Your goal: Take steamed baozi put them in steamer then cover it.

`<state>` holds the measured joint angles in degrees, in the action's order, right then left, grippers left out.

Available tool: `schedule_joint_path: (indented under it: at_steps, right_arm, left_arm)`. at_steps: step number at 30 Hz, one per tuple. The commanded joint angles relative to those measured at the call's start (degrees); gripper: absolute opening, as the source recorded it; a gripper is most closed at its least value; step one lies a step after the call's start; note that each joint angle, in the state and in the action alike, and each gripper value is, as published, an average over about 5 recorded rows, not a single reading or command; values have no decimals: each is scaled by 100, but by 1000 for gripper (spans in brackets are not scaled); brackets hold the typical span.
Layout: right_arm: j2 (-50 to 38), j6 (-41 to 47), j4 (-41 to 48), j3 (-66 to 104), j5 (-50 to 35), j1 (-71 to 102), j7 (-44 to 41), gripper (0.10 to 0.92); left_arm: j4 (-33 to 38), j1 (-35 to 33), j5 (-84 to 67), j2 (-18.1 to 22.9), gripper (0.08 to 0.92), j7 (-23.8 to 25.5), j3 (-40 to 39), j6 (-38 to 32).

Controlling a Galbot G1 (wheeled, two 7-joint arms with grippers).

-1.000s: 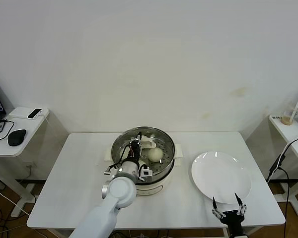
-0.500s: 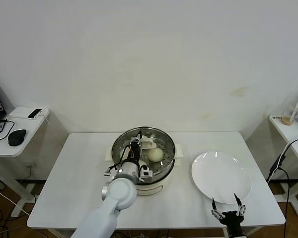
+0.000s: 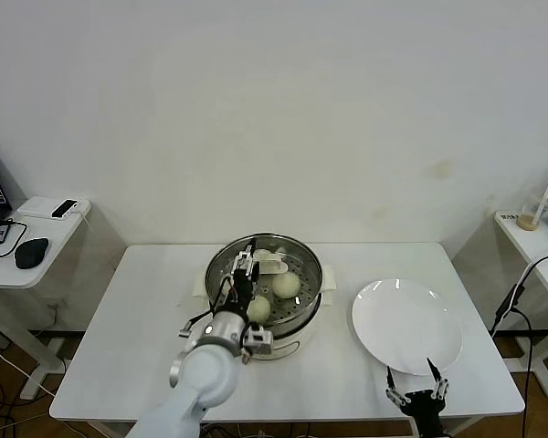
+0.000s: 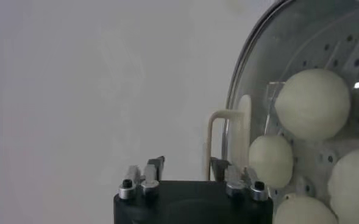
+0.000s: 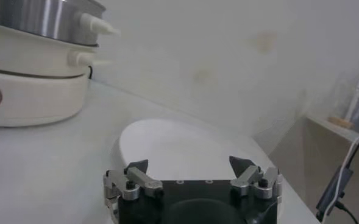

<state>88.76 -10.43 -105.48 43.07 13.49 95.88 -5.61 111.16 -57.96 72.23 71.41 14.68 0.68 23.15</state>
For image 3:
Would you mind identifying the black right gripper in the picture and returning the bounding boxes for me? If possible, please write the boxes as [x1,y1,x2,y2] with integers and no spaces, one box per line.
[384,358,450,438]

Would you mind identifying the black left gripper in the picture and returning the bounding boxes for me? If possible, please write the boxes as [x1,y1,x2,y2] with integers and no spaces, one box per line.
[217,235,261,317]

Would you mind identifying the perforated steel steamer basket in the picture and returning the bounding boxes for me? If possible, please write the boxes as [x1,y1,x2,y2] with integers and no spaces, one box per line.
[204,232,323,337]

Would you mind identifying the round white plate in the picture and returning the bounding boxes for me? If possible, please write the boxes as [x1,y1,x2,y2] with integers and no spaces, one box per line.
[351,278,464,377]

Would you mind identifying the cream electric cooking pot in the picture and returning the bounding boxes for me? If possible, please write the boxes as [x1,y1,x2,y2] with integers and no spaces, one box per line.
[192,264,338,360]

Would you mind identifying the black and white phone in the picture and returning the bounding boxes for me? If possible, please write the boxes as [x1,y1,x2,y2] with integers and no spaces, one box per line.
[49,198,80,220]

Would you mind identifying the clear plastic drink cup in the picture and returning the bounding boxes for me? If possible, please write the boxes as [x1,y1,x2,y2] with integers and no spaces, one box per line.
[516,191,548,231]

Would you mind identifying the black computer mouse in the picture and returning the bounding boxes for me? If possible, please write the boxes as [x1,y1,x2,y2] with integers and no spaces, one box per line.
[13,236,50,269]

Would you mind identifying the flat white box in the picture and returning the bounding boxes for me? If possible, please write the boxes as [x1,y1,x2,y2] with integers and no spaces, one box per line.
[16,196,91,221]

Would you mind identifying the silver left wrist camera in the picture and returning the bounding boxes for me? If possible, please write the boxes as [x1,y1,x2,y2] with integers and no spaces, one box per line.
[242,325,275,358]

